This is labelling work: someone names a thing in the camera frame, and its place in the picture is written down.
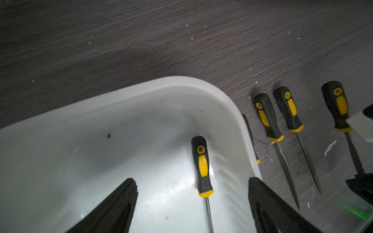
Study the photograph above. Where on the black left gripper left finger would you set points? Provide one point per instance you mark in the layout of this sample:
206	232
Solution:
112	215

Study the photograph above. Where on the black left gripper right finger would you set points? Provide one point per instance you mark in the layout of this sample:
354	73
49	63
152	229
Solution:
272	214

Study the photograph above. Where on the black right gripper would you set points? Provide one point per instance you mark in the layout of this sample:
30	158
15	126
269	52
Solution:
362	185

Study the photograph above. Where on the white plastic storage tray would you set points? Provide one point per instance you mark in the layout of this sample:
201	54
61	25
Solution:
58	166

